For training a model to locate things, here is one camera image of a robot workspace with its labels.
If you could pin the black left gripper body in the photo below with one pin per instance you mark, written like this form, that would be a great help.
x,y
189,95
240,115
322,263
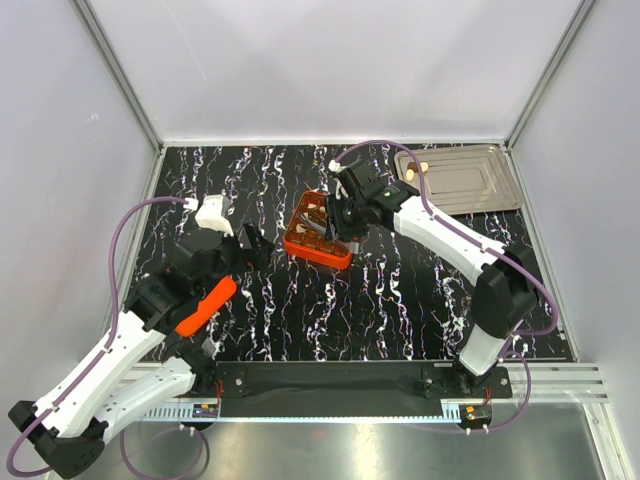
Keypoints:
x,y
233,261

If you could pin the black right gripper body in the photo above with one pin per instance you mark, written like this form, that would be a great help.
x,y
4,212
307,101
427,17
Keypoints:
x,y
346,216

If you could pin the orange box lid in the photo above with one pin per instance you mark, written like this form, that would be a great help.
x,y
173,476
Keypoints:
x,y
212,303

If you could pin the orange chocolate box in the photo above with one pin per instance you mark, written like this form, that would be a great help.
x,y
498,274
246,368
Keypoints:
x,y
307,244

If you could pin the metal tongs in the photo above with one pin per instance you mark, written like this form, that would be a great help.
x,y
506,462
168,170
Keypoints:
x,y
315,220

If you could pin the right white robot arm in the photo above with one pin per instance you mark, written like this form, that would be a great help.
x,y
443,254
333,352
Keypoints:
x,y
504,291

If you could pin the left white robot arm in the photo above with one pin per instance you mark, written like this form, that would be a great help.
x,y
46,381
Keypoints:
x,y
145,359

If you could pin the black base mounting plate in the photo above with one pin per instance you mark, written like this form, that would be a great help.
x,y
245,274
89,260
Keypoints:
x,y
427,379

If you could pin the silver metal tray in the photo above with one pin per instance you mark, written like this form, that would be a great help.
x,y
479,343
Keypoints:
x,y
464,179

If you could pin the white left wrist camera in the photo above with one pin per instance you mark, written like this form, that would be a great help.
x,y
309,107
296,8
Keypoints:
x,y
212,214

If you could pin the aluminium frame rail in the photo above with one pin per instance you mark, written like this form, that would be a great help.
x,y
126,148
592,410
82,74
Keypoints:
x,y
107,53

